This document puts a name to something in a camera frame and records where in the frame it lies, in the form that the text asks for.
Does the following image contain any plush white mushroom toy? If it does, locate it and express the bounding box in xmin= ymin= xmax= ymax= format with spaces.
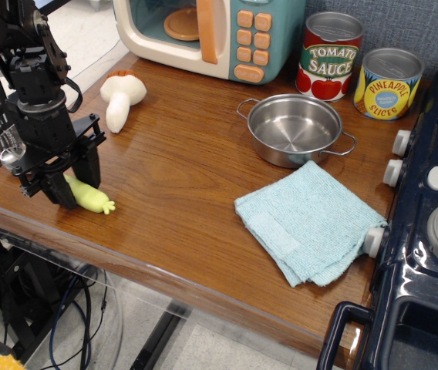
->
xmin=100 ymin=70 xmax=147 ymax=134

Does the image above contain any teal toy microwave oven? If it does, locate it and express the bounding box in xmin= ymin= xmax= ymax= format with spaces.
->
xmin=113 ymin=0 xmax=305 ymax=85

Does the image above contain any tomato sauce can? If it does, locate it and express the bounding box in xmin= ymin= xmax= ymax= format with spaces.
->
xmin=296 ymin=12 xmax=365 ymax=102

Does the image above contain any spoon with green handle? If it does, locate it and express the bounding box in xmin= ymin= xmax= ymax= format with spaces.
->
xmin=0 ymin=146 xmax=116 ymax=216

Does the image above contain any pineapple slices can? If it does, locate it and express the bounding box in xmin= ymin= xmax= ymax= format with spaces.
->
xmin=353 ymin=48 xmax=424 ymax=121

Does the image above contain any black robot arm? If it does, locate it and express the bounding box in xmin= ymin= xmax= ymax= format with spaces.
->
xmin=0 ymin=1 xmax=105 ymax=209

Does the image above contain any dark blue toy stove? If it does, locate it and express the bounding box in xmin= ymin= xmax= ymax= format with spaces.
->
xmin=317 ymin=72 xmax=438 ymax=369

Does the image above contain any blue cable under table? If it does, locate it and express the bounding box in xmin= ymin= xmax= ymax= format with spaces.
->
xmin=48 ymin=269 xmax=106 ymax=370

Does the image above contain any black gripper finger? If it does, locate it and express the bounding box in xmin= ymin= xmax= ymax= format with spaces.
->
xmin=72 ymin=148 xmax=101 ymax=188
xmin=42 ymin=173 xmax=77 ymax=210

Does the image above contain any small stainless steel pot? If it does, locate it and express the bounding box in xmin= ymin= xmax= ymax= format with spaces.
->
xmin=237 ymin=93 xmax=357 ymax=169

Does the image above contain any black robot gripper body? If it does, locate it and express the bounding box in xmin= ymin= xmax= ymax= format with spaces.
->
xmin=5 ymin=91 xmax=106 ymax=197

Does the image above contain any light blue folded cloth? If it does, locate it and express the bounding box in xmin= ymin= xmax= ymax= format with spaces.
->
xmin=234 ymin=161 xmax=386 ymax=288

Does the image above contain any clear acrylic table guard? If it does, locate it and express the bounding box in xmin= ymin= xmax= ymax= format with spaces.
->
xmin=0 ymin=38 xmax=193 ymax=321

